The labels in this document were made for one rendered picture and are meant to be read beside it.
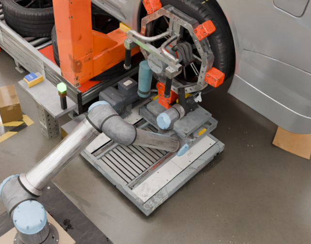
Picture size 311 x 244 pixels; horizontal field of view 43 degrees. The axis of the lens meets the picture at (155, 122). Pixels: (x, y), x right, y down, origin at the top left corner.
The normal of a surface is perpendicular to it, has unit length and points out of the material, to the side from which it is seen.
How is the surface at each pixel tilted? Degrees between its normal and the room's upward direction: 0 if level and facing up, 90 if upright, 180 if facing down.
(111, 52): 90
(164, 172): 0
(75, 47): 90
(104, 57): 90
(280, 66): 90
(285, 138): 1
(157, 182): 0
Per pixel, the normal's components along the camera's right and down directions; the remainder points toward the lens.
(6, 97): 0.08, -0.67
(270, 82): -0.69, 0.49
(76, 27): 0.72, 0.55
